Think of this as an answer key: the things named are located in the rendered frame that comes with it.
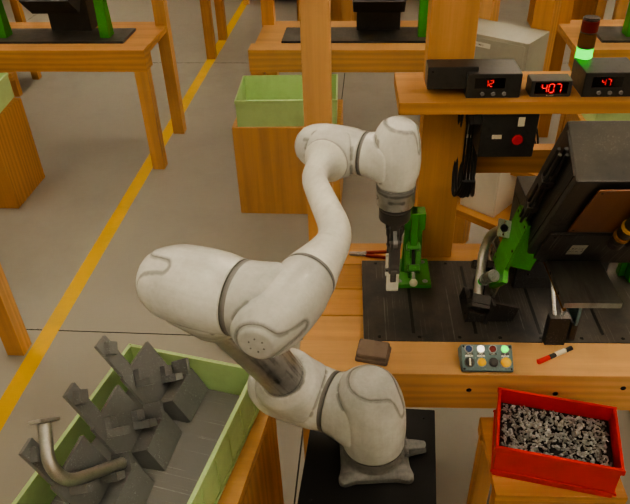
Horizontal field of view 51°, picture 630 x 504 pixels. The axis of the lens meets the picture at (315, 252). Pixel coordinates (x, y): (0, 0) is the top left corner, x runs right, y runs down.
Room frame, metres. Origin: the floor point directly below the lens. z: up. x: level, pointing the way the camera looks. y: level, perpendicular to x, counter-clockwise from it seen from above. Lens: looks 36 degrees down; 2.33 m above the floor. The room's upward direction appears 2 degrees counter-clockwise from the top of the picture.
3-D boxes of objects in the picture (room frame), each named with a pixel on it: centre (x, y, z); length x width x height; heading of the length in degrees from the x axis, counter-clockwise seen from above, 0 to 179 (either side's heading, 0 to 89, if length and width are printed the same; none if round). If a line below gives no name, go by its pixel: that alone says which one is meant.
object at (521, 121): (1.88, -0.61, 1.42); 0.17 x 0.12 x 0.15; 86
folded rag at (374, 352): (1.43, -0.17, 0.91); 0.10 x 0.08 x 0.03; 73
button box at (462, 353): (1.38, -0.50, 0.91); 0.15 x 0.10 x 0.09; 86
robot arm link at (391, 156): (1.31, -0.18, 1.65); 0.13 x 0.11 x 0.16; 64
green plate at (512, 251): (1.61, -0.63, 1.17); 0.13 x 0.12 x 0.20; 86
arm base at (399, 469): (1.03, -0.15, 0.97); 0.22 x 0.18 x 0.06; 90
